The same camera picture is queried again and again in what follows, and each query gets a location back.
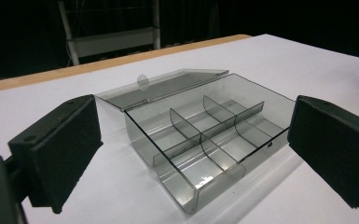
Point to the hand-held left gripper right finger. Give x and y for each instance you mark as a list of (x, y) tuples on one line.
[(332, 146)]

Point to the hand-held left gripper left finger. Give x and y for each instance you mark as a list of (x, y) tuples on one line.
[(59, 146)]

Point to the clear grey compartment box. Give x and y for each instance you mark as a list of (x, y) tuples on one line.
[(205, 137)]

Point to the white metal stand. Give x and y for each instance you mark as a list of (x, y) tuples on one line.
[(112, 39)]

